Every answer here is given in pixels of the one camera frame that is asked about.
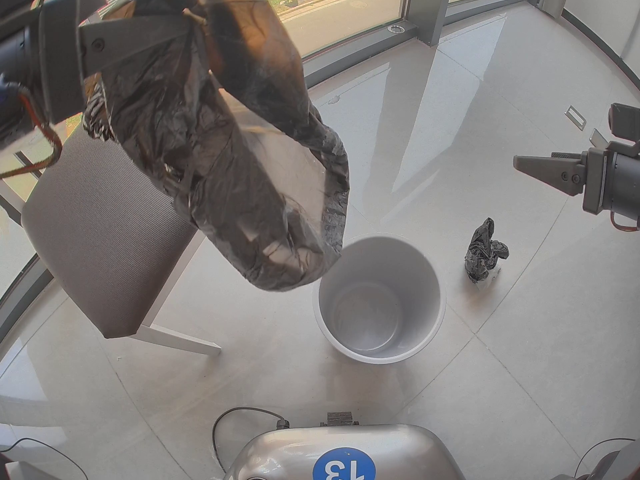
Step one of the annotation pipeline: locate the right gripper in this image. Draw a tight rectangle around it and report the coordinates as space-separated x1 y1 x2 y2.
513 145 640 220

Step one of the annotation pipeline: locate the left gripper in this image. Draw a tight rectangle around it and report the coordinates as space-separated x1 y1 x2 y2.
0 0 196 125

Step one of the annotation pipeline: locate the black plastic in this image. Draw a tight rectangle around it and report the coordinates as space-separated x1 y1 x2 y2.
463 217 510 284

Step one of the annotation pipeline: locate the black plastic bag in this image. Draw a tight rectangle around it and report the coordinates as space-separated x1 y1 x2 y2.
82 0 351 294

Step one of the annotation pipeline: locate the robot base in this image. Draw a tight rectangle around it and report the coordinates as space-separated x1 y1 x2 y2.
220 410 468 480

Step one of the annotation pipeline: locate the white trash bin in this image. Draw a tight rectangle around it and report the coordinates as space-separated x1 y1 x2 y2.
312 232 447 365

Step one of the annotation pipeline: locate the grey chair with white legs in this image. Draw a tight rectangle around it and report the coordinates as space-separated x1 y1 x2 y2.
0 118 223 356

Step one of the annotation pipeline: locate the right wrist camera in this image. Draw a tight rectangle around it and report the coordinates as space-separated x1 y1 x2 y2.
590 103 640 151

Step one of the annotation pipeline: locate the black cable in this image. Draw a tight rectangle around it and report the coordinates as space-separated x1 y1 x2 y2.
0 436 90 480
211 406 292 472
574 436 637 480

